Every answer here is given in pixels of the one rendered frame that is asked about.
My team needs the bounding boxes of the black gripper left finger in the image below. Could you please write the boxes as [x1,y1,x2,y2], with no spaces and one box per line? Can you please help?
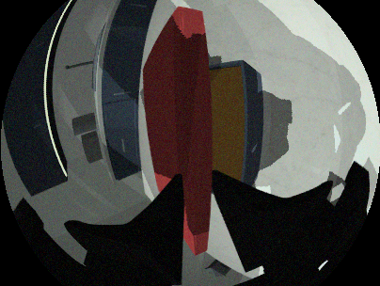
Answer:
[64,174,185,285]

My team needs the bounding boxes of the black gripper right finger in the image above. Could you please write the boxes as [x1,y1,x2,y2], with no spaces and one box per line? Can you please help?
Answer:
[213,170,334,273]

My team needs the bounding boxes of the red rectangular lid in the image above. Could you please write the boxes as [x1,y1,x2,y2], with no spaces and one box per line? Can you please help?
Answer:
[142,7,213,256]

